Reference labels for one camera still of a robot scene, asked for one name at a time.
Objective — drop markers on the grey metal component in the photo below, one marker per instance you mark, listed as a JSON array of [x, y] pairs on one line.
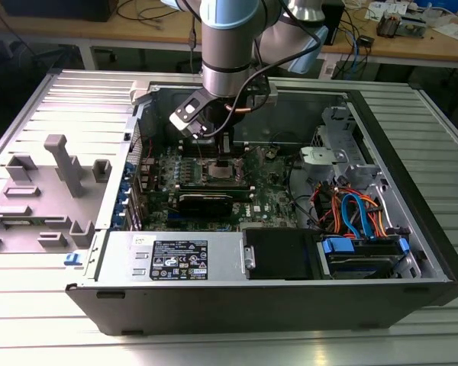
[[414, 26]]

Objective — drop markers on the silver bracket plate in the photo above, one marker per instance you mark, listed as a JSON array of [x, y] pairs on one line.
[[320, 157]]

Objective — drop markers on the small black adapter box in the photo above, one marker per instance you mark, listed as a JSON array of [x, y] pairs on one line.
[[366, 41]]

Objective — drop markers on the wooden desk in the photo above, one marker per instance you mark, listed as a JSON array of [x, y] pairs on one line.
[[99, 32]]

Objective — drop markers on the black tower box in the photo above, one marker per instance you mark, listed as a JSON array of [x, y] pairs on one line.
[[337, 23]]

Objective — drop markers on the white paper sheet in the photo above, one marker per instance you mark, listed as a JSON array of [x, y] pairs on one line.
[[456, 32]]

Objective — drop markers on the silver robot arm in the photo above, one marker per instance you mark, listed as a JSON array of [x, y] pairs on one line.
[[225, 45]]

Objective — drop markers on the hard disk in blue carrier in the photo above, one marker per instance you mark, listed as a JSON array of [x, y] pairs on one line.
[[337, 245]]

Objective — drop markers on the CPU socket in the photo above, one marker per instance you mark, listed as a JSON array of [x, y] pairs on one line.
[[205, 176]]

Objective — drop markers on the silver drive cage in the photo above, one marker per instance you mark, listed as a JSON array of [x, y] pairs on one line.
[[334, 114]]

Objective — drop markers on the silver coin battery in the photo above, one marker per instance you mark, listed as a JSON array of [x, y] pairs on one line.
[[270, 153]]

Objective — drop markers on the black graphics card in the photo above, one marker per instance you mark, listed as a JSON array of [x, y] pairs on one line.
[[204, 206]]

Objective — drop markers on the grey corner block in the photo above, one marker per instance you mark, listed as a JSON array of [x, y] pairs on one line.
[[139, 91]]

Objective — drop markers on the silver CPU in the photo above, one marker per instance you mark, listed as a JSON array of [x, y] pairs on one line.
[[223, 174]]

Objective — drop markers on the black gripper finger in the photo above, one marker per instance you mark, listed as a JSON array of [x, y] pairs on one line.
[[226, 148]]

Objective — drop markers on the silver wrist camera black plate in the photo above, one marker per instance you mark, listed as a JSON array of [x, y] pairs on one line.
[[187, 110]]

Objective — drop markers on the blue plastic clip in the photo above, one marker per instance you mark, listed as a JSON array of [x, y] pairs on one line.
[[71, 259]]

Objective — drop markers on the large black box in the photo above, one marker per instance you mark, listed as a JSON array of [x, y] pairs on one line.
[[61, 9]]

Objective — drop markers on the silver power supply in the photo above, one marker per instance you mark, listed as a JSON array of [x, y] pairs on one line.
[[221, 259]]

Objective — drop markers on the green RAM stick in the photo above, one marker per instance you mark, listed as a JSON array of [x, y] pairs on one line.
[[34, 221]]

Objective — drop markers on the black PC case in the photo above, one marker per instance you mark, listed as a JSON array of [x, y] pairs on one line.
[[252, 309]]

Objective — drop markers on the finned CPU cooler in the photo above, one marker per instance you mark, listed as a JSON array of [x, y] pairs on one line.
[[389, 26]]

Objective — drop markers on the white printed card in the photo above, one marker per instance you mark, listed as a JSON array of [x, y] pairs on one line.
[[381, 9]]

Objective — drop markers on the green motherboard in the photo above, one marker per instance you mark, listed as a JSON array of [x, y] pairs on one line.
[[267, 187]]

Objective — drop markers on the grey parts rack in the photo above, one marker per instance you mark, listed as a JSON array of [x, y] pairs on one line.
[[42, 198]]

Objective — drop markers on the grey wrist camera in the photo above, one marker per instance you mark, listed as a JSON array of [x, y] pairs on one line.
[[265, 97]]

